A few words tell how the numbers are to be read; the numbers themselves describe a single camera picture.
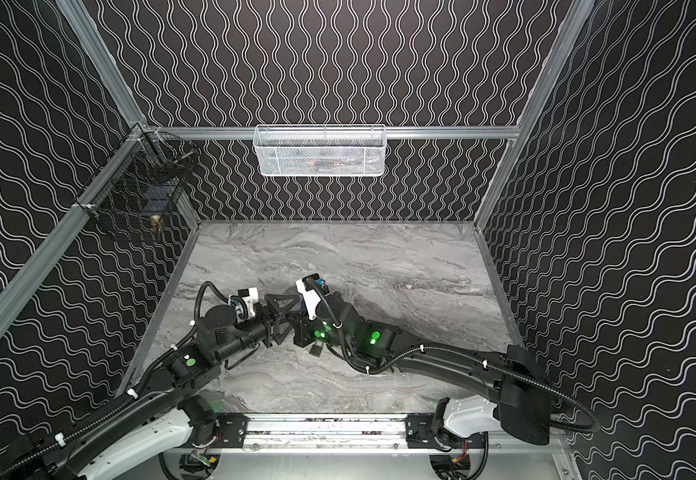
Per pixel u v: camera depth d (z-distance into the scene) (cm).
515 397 40
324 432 76
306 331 62
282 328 70
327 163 97
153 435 57
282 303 66
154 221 82
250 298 69
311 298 62
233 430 75
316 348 88
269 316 63
